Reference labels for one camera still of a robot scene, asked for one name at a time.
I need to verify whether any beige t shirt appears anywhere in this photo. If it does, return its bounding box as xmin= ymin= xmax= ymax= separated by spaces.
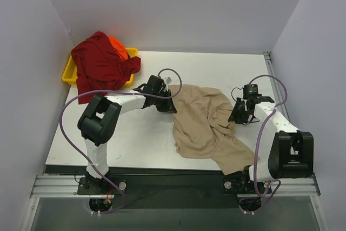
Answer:
xmin=169 ymin=84 xmax=255 ymax=175

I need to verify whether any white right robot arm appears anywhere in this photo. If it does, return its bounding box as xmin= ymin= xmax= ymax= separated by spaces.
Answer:
xmin=228 ymin=84 xmax=314 ymax=192

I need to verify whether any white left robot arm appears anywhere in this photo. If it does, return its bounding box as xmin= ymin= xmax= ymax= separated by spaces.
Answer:
xmin=77 ymin=75 xmax=177 ymax=194

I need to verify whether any orange t shirt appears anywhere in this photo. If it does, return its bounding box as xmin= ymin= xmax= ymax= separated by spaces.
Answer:
xmin=108 ymin=36 xmax=129 ymax=61

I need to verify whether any dark red t shirt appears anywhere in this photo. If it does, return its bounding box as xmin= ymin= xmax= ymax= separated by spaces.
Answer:
xmin=71 ymin=31 xmax=141 ymax=95

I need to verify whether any yellow plastic bin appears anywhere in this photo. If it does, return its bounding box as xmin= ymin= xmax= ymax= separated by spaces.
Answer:
xmin=62 ymin=48 xmax=138 ymax=88

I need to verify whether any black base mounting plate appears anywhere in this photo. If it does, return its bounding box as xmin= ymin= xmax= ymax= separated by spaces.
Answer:
xmin=77 ymin=170 xmax=264 ymax=214

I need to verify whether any aluminium frame rail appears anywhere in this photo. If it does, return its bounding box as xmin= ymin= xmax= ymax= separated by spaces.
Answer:
xmin=30 ymin=175 xmax=321 ymax=198

